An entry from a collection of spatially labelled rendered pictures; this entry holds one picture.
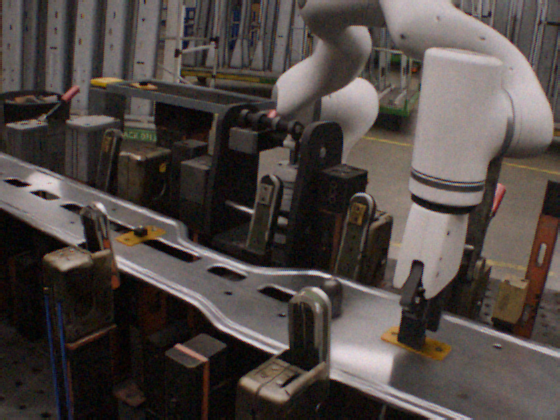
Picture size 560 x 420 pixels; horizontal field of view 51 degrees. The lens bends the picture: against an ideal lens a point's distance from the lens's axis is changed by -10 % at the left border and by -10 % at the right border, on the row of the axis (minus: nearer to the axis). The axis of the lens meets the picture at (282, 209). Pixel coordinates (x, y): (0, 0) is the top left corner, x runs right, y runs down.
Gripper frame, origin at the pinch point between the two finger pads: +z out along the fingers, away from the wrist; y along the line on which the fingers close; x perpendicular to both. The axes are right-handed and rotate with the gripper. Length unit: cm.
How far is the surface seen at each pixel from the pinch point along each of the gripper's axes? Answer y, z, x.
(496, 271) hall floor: -273, 103, -48
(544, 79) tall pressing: -718, 24, -125
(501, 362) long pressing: -2.6, 3.0, 10.5
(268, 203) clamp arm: -12.4, -3.5, -31.5
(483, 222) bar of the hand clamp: -13.9, -9.5, 1.6
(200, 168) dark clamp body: -16, -5, -48
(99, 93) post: -30, -10, -94
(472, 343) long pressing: -4.7, 3.0, 5.9
